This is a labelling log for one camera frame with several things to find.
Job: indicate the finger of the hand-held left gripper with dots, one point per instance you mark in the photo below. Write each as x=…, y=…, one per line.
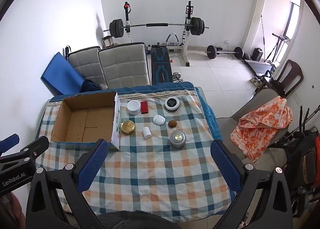
x=10, y=142
x=30, y=152

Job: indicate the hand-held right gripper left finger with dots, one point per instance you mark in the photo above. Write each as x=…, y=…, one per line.
x=92, y=161

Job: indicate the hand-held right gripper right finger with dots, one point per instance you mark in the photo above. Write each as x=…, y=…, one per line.
x=225, y=162

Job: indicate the cardboard box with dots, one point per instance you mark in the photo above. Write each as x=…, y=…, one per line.
x=85, y=123

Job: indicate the gold round tin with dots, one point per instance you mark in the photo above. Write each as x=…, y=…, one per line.
x=128, y=127

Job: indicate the silver round tin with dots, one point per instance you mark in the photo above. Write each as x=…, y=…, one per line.
x=177, y=138

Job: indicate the small white cylinder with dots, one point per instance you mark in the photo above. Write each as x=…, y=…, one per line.
x=146, y=133

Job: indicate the brown walnut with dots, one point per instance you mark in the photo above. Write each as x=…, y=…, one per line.
x=172, y=124

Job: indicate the white round jar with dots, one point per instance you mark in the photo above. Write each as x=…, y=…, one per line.
x=133, y=106

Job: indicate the white jar with black lid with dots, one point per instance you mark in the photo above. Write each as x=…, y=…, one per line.
x=172, y=103

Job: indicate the beige chair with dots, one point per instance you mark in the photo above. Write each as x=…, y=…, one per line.
x=232, y=111

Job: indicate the orange floral cloth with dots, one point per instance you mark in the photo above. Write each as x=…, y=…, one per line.
x=262, y=123

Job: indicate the checked tablecloth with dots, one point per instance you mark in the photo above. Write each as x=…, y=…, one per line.
x=155, y=169

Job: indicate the red rectangular case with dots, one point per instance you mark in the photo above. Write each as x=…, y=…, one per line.
x=144, y=107

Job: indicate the dark blue knitted cloth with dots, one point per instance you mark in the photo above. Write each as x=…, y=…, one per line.
x=90, y=86

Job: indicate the black bag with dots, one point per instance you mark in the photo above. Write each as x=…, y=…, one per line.
x=301, y=164

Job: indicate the white earbud case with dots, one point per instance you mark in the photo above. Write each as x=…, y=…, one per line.
x=158, y=120

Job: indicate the blue foam mat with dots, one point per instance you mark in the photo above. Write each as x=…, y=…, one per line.
x=60, y=76

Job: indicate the black tripod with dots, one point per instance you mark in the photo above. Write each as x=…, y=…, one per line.
x=303, y=121

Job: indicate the grey quilted chair cushion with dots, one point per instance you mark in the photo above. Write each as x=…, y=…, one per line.
x=123, y=66
x=83, y=65

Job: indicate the chrome dumbbell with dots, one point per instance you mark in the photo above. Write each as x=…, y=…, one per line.
x=178, y=76

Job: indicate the black treadmill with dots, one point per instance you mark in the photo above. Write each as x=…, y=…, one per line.
x=257, y=67

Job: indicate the short barbell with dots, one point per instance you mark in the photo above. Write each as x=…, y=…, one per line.
x=212, y=52

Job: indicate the black floor heater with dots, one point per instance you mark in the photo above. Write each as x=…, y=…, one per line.
x=257, y=55

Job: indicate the brown wooden chair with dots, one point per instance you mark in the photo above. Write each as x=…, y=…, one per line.
x=292, y=71

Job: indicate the black weight bench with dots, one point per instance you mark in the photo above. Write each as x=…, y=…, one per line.
x=161, y=66

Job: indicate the exercise machine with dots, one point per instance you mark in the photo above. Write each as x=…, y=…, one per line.
x=280, y=41

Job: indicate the long barbell with black plates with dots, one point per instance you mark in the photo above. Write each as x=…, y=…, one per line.
x=117, y=28

